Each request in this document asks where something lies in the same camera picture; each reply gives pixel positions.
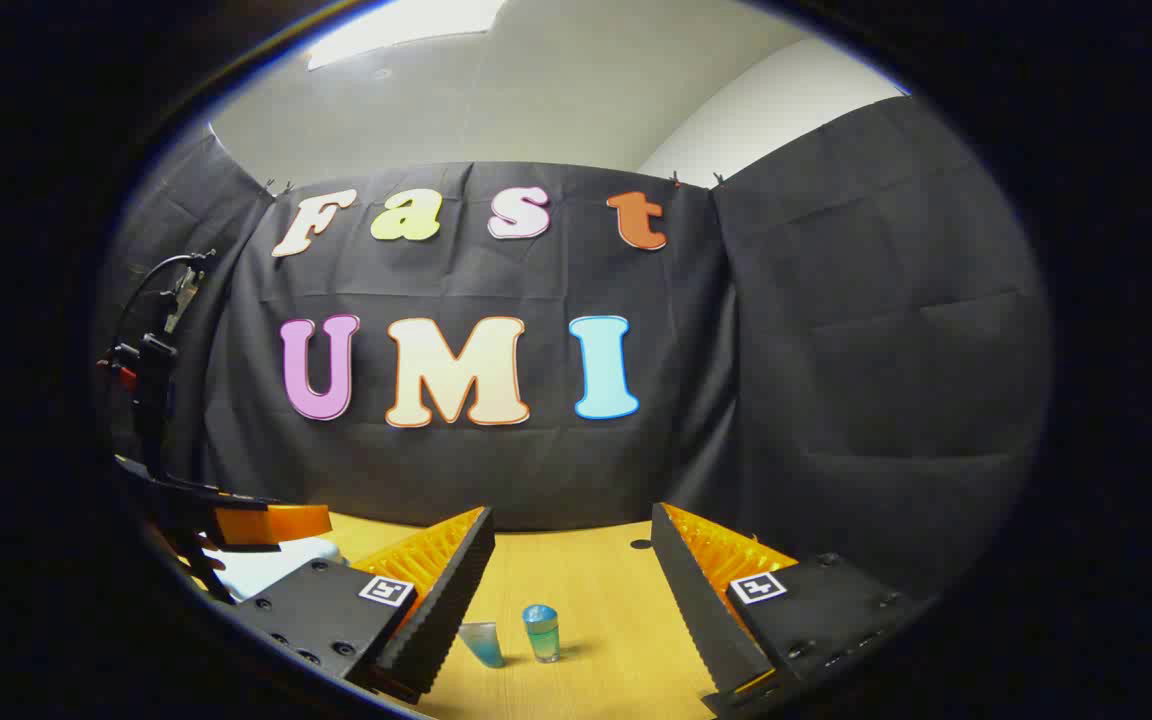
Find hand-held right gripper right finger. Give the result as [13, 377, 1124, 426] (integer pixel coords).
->
[650, 502, 937, 719]

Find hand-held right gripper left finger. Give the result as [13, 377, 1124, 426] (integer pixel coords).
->
[236, 505, 497, 706]

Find pale blue suitcase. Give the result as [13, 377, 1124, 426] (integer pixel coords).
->
[204, 537, 347, 601]

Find clear blue tube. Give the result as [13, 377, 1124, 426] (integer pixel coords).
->
[458, 621, 506, 669]

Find small bottle with blue cap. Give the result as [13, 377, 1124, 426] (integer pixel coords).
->
[522, 604, 562, 664]

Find black backdrop cloth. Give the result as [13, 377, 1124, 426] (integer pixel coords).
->
[96, 95, 1052, 601]

